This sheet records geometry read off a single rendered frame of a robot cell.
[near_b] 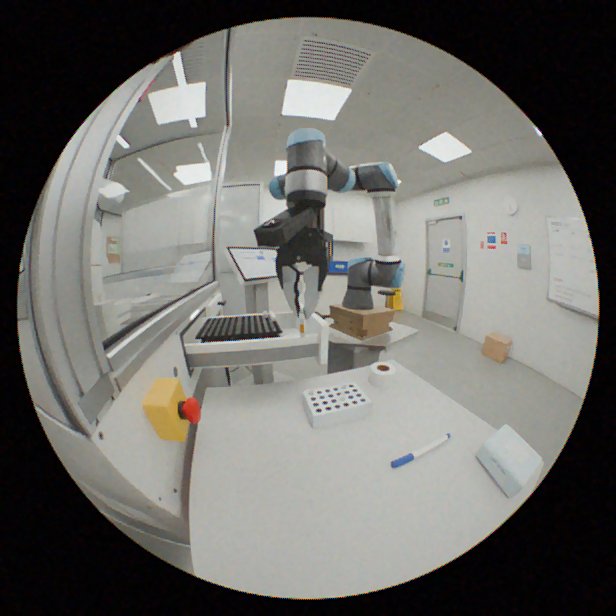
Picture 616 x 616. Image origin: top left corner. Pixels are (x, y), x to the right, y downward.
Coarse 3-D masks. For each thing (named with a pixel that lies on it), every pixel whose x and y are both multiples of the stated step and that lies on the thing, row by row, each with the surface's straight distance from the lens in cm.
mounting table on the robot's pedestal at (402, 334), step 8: (328, 320) 107; (400, 328) 103; (408, 328) 104; (328, 336) 84; (336, 336) 85; (384, 336) 89; (392, 336) 90; (400, 336) 91; (408, 336) 94; (336, 344) 79; (344, 344) 78; (352, 344) 78; (360, 344) 78; (368, 344) 79; (376, 344) 79; (384, 344) 80; (392, 344) 84; (400, 344) 91; (384, 352) 83
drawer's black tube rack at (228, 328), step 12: (204, 324) 60; (216, 324) 59; (228, 324) 57; (240, 324) 56; (252, 324) 55; (264, 324) 55; (204, 336) 50; (216, 336) 49; (228, 336) 49; (240, 336) 49; (252, 336) 55; (264, 336) 55; (276, 336) 54
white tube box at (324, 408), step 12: (348, 384) 47; (312, 396) 42; (324, 396) 43; (336, 396) 43; (348, 396) 43; (360, 396) 44; (312, 408) 40; (324, 408) 40; (336, 408) 41; (348, 408) 40; (360, 408) 42; (312, 420) 40; (324, 420) 40; (336, 420) 41; (348, 420) 43
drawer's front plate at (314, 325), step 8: (296, 320) 69; (312, 320) 51; (320, 320) 47; (296, 328) 70; (312, 328) 52; (320, 328) 46; (320, 336) 47; (320, 344) 47; (320, 352) 48; (320, 360) 49
